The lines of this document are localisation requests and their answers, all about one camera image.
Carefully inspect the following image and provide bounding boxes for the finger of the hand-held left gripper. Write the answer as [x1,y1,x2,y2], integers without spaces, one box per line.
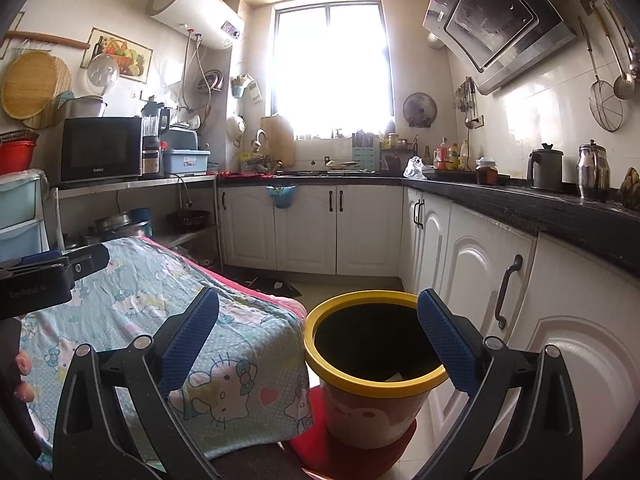
[0,250,70,274]
[59,243,112,282]

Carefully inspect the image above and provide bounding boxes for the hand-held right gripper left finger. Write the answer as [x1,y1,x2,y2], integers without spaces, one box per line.
[52,286,222,480]

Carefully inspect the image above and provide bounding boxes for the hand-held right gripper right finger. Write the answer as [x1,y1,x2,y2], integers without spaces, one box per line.
[416,288,584,480]

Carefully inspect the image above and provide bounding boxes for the yellow rimmed trash bin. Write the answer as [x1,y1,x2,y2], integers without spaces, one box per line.
[304,290,448,448]

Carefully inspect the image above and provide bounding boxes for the person's left hand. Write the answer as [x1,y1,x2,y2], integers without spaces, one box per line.
[13,351,36,403]

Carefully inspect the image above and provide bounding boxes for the steel cooking pot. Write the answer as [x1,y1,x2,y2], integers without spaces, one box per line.
[95,212,153,239]

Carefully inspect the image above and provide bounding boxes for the plastic drawer cabinet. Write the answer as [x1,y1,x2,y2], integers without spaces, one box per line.
[0,170,51,256]

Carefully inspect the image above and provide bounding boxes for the cartoon printed blanket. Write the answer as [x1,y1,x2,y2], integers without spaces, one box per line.
[17,236,316,471]

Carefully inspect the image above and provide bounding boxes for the blue container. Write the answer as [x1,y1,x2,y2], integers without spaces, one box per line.
[131,207,153,236]

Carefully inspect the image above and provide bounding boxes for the dark floor mat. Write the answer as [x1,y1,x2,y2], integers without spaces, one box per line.
[240,275,303,298]

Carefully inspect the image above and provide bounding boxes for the steel shelf rack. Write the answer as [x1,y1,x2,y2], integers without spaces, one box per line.
[52,175,221,266]

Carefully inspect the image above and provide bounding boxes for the red basin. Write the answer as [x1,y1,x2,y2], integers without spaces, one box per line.
[0,141,39,176]

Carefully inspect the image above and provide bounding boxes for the black wok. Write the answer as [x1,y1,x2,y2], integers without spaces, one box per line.
[167,210,211,233]

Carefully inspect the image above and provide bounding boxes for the black microwave oven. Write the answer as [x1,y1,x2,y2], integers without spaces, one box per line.
[60,116,143,183]

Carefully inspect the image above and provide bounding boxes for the blender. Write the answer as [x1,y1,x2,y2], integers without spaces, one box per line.
[141,101,172,177]

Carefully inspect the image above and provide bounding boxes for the blue plastic basket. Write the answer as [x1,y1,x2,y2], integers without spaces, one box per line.
[162,149,211,176]

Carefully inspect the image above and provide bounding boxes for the white pot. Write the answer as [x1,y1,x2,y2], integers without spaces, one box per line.
[65,96,108,119]

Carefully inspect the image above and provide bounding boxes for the black stone countertop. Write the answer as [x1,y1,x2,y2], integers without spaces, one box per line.
[217,170,640,276]

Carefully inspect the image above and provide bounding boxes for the blue hanging bin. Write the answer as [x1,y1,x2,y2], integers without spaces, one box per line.
[267,186,296,209]

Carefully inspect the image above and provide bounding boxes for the round bamboo tray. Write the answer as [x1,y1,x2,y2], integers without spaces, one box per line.
[1,51,73,130]

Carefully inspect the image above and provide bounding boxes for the brown jar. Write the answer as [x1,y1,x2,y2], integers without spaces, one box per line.
[475,157,498,186]

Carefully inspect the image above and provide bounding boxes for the glass pot lid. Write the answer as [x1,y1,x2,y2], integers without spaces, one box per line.
[87,53,121,96]

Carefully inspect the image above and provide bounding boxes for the yellow dish rack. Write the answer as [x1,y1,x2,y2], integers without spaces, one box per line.
[237,152,281,176]

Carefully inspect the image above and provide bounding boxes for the black spice rack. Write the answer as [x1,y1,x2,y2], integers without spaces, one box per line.
[380,135,418,173]

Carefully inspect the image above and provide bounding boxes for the grey kettle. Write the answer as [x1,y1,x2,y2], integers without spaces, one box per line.
[527,143,564,191]

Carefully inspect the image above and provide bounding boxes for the pale blue knife block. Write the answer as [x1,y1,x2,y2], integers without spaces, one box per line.
[352,132,381,171]

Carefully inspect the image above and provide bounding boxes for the beige cutting board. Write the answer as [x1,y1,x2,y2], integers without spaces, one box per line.
[260,116,296,166]

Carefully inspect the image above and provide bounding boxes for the steel teapot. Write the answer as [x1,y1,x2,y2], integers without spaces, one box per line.
[577,140,611,202]

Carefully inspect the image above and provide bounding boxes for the hanging kitchen utensils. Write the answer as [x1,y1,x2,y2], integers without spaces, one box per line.
[454,77,478,128]

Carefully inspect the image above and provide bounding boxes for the white water heater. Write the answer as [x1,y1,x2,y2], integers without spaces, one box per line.
[146,0,245,51]

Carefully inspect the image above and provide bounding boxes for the window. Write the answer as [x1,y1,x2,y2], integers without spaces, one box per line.
[272,4,393,141]

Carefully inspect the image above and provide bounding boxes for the steel ladle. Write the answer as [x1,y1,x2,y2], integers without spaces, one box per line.
[592,0,638,101]

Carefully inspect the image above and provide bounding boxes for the black range hood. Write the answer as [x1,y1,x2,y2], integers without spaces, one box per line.
[422,0,578,96]

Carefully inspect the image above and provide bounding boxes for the fruit wall picture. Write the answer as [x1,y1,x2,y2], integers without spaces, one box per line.
[80,27,153,85]

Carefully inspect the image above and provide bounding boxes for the coiled hose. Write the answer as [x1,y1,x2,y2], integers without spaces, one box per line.
[197,70,226,96]

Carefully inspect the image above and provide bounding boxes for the wall utensil holder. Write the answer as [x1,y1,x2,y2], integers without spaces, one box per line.
[230,74,262,106]

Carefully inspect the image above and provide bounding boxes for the wire skimmer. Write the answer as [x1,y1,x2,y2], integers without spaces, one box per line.
[580,15,625,133]

